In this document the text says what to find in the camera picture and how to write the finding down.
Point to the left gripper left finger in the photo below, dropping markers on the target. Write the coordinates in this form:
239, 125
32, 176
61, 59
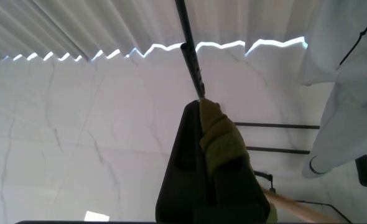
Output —
183, 180

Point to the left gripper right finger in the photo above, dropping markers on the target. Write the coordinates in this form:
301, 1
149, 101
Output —
236, 193

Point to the green garment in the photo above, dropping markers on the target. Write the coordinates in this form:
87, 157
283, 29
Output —
221, 143

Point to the pink clothes hanger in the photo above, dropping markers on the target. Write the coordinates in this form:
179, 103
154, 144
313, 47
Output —
295, 208

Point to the pale grey shorts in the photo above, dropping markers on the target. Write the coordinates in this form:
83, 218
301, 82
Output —
351, 109

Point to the black clothes rack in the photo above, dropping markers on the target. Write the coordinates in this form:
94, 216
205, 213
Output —
188, 31

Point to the white curtain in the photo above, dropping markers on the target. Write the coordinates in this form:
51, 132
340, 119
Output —
109, 21

